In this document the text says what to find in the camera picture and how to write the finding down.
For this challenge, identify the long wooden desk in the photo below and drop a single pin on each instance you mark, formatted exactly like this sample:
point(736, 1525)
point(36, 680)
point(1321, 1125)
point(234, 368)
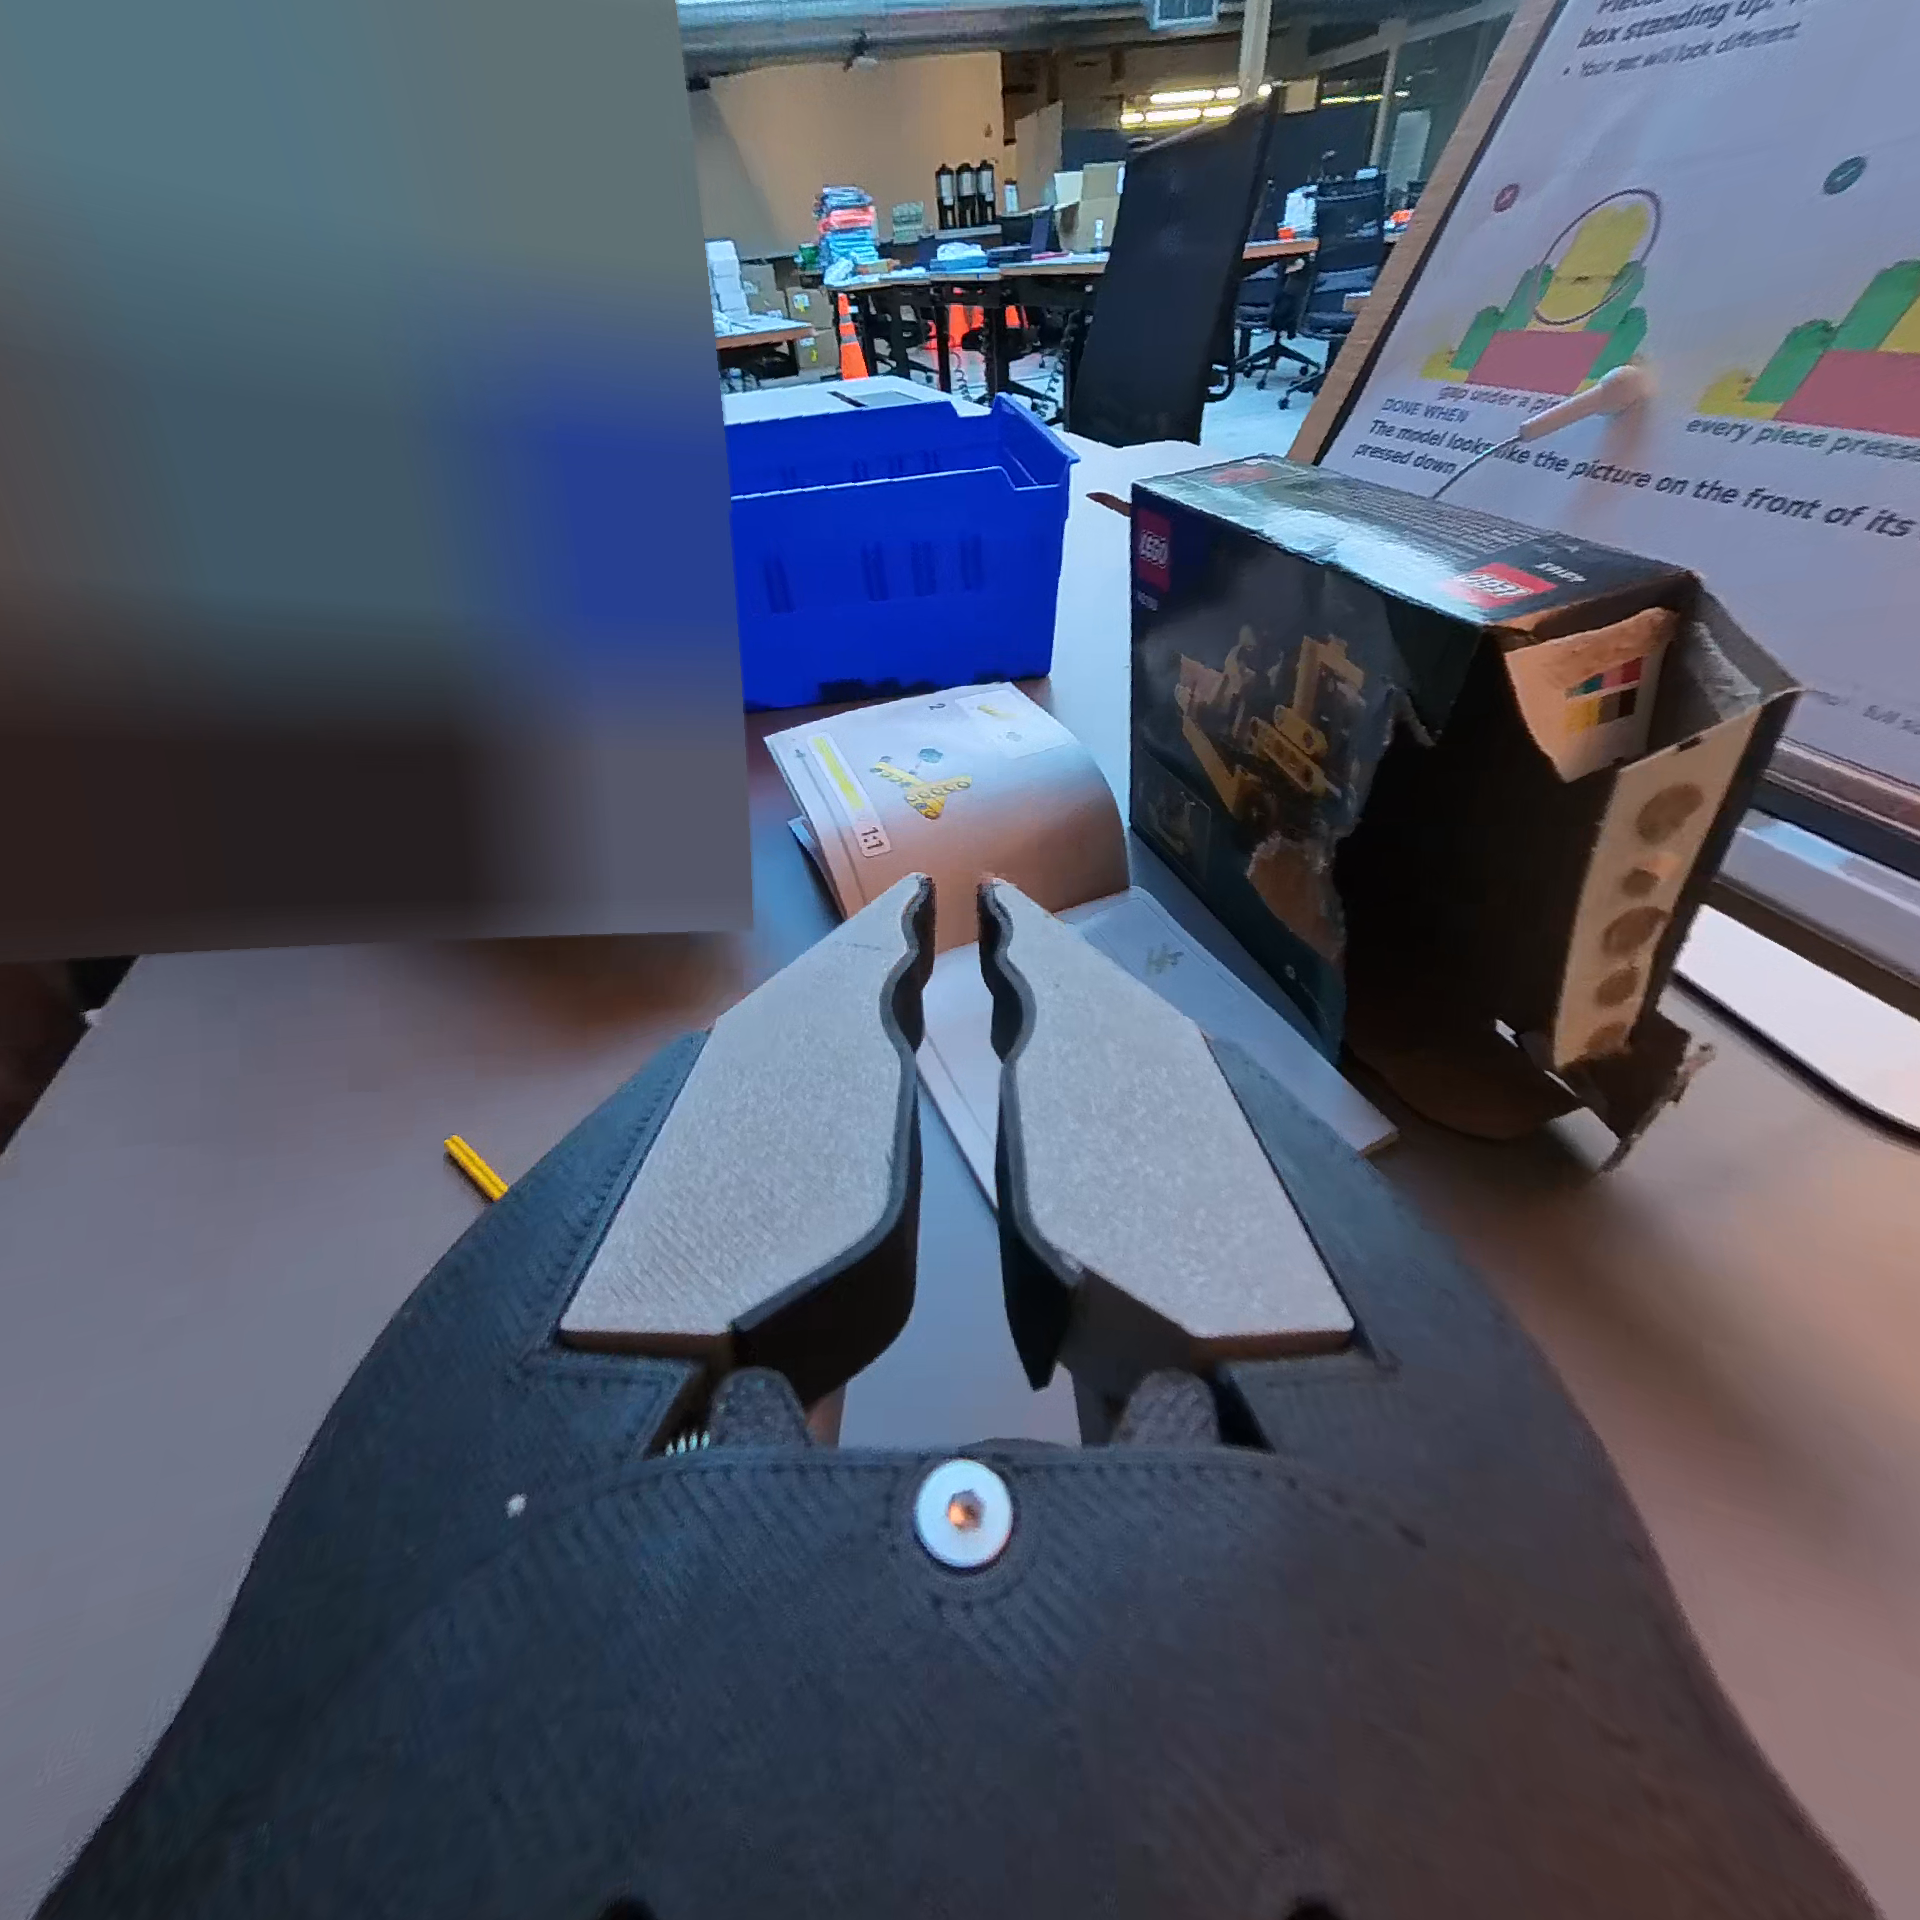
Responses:
point(975, 273)

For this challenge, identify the cardboard box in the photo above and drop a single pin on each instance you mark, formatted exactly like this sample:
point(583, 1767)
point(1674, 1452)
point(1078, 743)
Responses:
point(1096, 202)

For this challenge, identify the black mesh office chair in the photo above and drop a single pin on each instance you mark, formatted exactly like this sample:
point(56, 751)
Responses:
point(1170, 284)

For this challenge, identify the lego instruction booklet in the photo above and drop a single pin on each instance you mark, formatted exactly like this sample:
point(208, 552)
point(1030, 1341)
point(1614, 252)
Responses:
point(1020, 809)

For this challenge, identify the orange traffic cone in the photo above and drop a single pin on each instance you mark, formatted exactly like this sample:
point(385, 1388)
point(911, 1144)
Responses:
point(850, 341)
point(955, 327)

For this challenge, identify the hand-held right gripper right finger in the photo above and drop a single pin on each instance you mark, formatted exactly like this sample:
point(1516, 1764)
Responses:
point(1154, 1185)

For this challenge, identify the black swivel chair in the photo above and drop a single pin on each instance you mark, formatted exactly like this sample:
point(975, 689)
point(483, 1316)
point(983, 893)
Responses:
point(1342, 269)

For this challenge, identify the blue plastic bin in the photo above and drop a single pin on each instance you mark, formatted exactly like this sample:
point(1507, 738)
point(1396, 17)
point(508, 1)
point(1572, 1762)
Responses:
point(884, 585)

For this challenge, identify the stack of colourful boxes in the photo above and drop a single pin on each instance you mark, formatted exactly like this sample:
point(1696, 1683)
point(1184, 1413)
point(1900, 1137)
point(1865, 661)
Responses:
point(843, 234)

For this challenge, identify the instruction poster board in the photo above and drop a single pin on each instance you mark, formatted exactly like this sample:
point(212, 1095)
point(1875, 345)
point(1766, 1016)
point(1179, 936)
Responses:
point(1723, 269)

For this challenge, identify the yellow lego axle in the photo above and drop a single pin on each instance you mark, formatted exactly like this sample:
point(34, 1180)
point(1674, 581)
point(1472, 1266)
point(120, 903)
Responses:
point(476, 1168)

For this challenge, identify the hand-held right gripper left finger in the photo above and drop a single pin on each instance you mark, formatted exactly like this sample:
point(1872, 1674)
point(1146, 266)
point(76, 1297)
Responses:
point(763, 1170)

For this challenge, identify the dark lego box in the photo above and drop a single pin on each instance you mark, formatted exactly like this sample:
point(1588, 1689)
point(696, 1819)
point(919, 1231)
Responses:
point(1276, 628)

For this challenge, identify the white flat tray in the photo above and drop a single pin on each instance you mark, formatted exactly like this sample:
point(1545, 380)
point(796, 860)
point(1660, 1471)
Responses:
point(1830, 1036)

